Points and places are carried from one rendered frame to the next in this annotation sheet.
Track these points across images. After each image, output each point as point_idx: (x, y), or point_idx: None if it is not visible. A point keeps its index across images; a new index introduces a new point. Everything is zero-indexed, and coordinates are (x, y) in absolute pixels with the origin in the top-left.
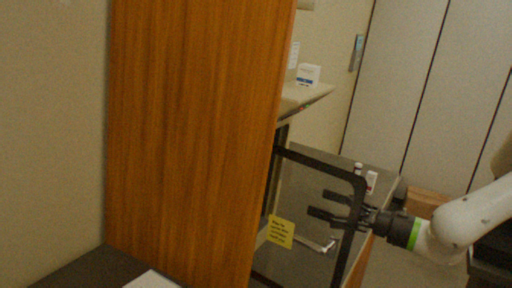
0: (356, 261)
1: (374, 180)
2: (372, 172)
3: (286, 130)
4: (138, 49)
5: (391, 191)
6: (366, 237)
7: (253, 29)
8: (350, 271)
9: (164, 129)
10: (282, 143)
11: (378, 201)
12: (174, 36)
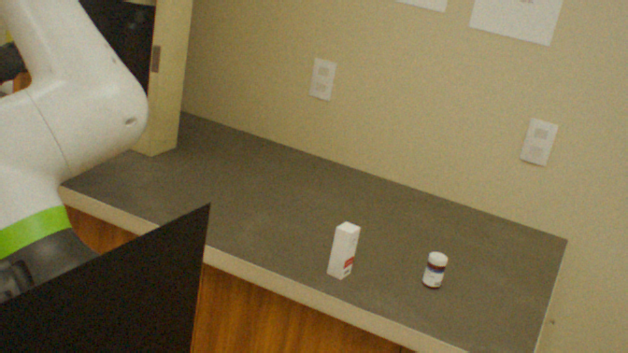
0: (87, 203)
1: (336, 240)
2: (349, 228)
3: (169, 7)
4: None
5: (390, 328)
6: (149, 221)
7: None
8: (60, 190)
9: None
10: (169, 25)
11: (302, 275)
12: None
